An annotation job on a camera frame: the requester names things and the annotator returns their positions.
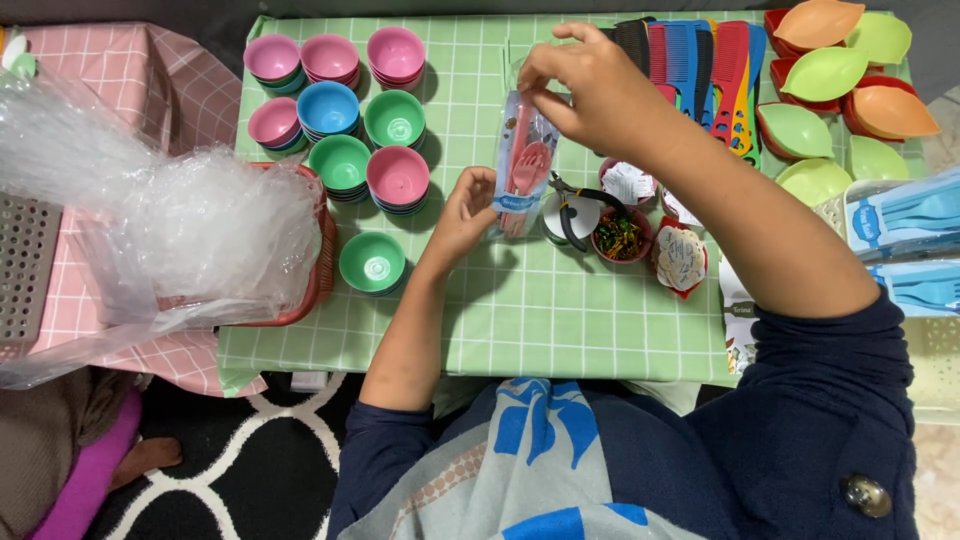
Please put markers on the heap of clear plastic bags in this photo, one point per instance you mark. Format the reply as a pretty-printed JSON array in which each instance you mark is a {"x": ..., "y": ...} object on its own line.
[{"x": 172, "y": 217}]

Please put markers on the red dish of round stickers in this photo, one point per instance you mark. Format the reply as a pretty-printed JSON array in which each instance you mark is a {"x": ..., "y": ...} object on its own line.
[{"x": 680, "y": 259}]

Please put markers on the green checked tablecloth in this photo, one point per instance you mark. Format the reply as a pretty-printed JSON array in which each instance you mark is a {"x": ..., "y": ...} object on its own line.
[{"x": 562, "y": 322}]

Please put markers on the blue cutlery in clear packet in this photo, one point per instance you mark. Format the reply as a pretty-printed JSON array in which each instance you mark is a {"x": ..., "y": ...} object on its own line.
[
  {"x": 915, "y": 206},
  {"x": 922, "y": 289},
  {"x": 922, "y": 247}
]

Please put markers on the black and white rug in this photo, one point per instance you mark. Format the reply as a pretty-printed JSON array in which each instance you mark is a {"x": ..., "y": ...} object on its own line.
[{"x": 247, "y": 457}]

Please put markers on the pink bowl of twist ties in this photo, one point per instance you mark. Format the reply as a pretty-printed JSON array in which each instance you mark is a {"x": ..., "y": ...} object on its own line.
[{"x": 621, "y": 238}]

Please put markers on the pink bowl of paper slips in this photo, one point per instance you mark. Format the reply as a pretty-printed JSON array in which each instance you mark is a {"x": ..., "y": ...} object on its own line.
[{"x": 679, "y": 210}]

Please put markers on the small glass jar white lid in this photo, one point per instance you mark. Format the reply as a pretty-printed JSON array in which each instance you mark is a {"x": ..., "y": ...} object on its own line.
[{"x": 559, "y": 217}]

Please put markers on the pink bowl of white labels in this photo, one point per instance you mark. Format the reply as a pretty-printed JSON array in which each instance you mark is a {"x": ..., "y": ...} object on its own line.
[{"x": 628, "y": 184}]

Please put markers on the stacks of small plastic bowls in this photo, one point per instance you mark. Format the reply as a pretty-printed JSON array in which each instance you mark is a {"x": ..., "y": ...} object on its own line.
[{"x": 337, "y": 127}]

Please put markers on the red plastic basket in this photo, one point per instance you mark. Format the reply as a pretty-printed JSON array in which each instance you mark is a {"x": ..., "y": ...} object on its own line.
[{"x": 324, "y": 247}]

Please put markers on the grey blue patterned scarf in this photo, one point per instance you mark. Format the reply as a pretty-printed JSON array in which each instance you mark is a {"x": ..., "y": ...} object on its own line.
[{"x": 525, "y": 465}]

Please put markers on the cream plastic basket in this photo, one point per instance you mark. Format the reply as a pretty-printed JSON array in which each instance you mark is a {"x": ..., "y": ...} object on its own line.
[{"x": 934, "y": 360}]

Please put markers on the person's left hand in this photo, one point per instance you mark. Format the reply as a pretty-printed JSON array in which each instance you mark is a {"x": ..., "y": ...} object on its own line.
[{"x": 456, "y": 225}]

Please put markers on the dark blue top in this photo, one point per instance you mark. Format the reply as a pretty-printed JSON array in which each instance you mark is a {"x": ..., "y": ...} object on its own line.
[{"x": 810, "y": 420}]

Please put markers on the person's right hand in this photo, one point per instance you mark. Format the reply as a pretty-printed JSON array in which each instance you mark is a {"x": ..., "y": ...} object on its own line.
[{"x": 607, "y": 97}]

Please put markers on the grey perforated tray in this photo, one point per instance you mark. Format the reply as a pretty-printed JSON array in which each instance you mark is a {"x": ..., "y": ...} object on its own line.
[{"x": 26, "y": 270}]

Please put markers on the pink checked tablecloth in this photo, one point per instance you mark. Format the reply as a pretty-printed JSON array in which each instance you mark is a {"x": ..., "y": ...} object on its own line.
[{"x": 150, "y": 75}]

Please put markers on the white and green object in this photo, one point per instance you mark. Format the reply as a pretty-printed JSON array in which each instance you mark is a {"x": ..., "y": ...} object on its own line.
[{"x": 16, "y": 56}]

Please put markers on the shiny round brooch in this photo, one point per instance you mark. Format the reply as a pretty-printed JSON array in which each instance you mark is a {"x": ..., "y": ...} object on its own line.
[{"x": 868, "y": 496}]

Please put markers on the group of leaf-shaped plastic dishes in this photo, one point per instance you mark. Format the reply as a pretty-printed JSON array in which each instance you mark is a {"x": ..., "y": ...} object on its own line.
[{"x": 825, "y": 75}]

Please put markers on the pink cutlery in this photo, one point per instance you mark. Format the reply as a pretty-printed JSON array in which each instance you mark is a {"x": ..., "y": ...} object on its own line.
[{"x": 526, "y": 176}]

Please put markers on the row of coloured plastic combs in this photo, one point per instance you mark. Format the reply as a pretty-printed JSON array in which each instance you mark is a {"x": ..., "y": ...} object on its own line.
[{"x": 712, "y": 75}]

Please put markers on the printed white cards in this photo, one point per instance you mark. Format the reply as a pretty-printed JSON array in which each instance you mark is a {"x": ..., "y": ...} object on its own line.
[{"x": 739, "y": 322}]

